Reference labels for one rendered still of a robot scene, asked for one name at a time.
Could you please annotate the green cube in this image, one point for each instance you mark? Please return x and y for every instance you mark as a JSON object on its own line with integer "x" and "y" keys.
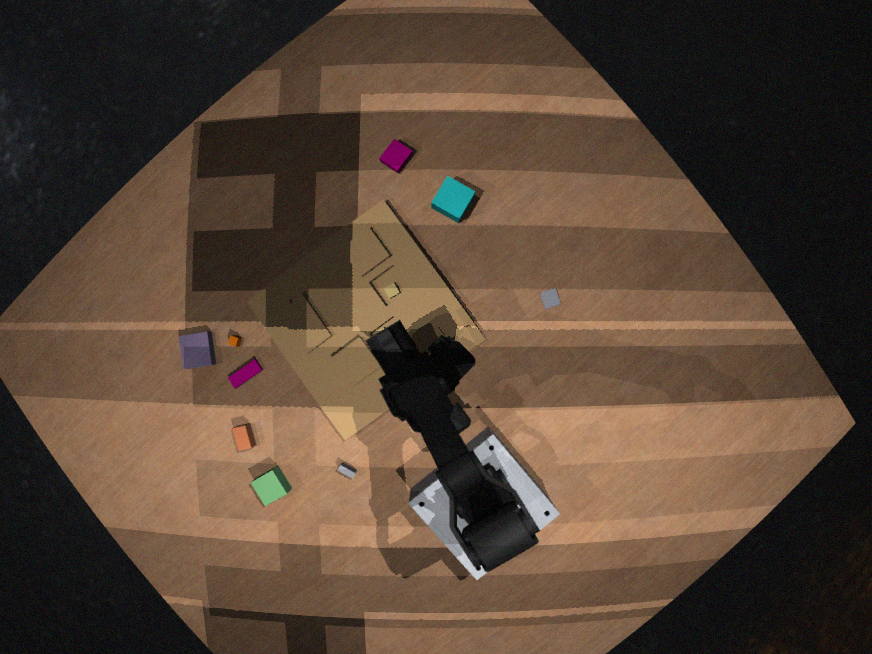
{"x": 271, "y": 485}

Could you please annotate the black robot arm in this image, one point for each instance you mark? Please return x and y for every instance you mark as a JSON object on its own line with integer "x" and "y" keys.
{"x": 415, "y": 388}

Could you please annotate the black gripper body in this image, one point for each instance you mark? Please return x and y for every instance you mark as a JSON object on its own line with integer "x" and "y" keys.
{"x": 460, "y": 418}

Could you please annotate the teal block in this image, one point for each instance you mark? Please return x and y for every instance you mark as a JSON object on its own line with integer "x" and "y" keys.
{"x": 452, "y": 199}

